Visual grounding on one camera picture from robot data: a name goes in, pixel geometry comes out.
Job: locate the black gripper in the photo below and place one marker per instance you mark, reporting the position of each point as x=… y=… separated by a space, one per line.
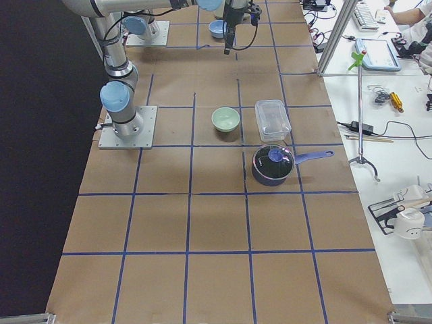
x=231 y=16

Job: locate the blue bowl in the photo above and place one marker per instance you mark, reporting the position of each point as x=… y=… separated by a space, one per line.
x=217 y=29

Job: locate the green bowl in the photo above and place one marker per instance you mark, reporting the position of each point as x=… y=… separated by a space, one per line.
x=225 y=119

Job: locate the clear plastic container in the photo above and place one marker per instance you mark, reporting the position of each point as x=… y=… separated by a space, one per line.
x=272 y=120

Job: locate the purple pot with lid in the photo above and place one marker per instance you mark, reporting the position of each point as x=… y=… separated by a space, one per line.
x=273 y=163

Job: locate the white keyboard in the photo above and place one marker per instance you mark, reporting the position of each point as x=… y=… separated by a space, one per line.
x=363 y=18

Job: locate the teach pendant tablet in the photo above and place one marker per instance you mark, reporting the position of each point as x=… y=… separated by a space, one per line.
x=380 y=55

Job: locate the wooden chopsticks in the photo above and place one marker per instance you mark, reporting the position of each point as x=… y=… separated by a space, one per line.
x=368 y=138

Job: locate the black power adapter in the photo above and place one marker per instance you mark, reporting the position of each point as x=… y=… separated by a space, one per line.
x=366 y=129

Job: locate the white smiley mug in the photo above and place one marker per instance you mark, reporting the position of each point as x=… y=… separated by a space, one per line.
x=409 y=224

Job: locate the aluminium frame post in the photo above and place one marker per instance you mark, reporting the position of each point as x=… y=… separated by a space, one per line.
x=340 y=24

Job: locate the green-handled grabber stick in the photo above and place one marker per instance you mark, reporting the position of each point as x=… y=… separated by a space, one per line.
x=360 y=158

